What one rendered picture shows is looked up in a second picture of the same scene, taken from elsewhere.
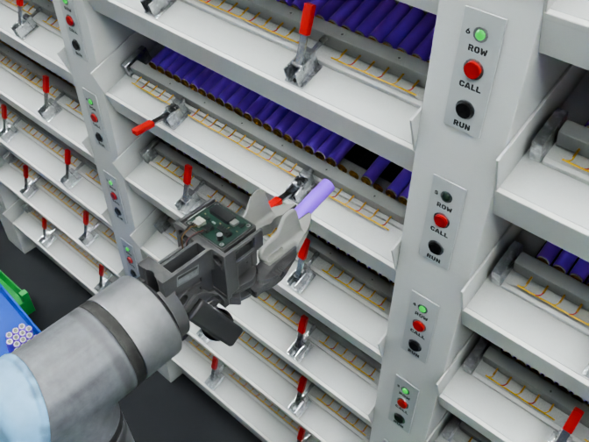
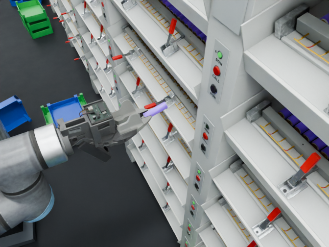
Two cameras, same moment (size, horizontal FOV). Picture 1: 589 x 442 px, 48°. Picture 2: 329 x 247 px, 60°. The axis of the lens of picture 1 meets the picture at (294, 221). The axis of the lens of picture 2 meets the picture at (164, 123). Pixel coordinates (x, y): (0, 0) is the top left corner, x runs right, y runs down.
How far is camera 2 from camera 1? 25 cm
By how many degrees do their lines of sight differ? 15
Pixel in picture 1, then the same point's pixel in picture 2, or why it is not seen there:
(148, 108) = (126, 49)
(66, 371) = (8, 156)
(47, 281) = not seen: hidden behind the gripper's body
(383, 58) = (202, 52)
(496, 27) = (225, 53)
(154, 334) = (51, 151)
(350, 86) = (186, 61)
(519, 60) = (233, 72)
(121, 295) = (43, 131)
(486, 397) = (224, 219)
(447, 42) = (209, 54)
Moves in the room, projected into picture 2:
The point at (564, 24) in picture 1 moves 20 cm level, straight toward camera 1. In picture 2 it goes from (250, 60) to (153, 135)
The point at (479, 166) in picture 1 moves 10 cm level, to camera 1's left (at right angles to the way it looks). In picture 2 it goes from (218, 117) to (171, 104)
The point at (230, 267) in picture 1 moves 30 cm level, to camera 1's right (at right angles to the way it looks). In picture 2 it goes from (94, 131) to (232, 175)
